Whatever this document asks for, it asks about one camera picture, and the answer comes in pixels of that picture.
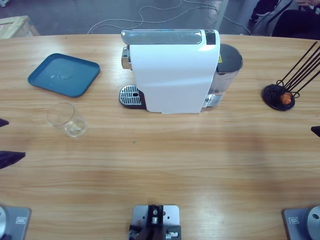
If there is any orange coffee capsule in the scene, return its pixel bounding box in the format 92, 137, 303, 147
279, 91, 293, 105

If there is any clear drinking glass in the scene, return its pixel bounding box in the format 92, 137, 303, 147
46, 101, 89, 138

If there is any silver coffee machine lever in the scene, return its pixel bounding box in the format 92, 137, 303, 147
120, 28, 204, 46

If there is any white capsule coffee machine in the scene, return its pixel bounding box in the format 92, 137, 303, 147
121, 28, 223, 115

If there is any black capsule holder with rods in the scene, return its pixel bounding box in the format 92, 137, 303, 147
261, 41, 320, 112

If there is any blue plastic tray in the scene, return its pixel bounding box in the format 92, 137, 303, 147
27, 52, 101, 99

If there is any light wooden crate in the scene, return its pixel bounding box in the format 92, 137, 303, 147
0, 15, 41, 40

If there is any person in dark clothes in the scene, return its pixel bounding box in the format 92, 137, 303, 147
249, 0, 320, 41

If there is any clear water tank black lid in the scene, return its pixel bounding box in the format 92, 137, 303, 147
211, 42, 244, 97

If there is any black drip tray silver grille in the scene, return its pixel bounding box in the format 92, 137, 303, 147
118, 84, 147, 111

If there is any white metal table leg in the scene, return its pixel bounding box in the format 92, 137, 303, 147
214, 0, 230, 31

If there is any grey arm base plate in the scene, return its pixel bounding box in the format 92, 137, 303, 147
0, 204, 32, 240
281, 204, 320, 240

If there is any white floor cable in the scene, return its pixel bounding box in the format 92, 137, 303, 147
222, 16, 251, 35
87, 0, 221, 35

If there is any grey mount plate black post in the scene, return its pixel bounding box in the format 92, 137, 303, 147
128, 204, 182, 240

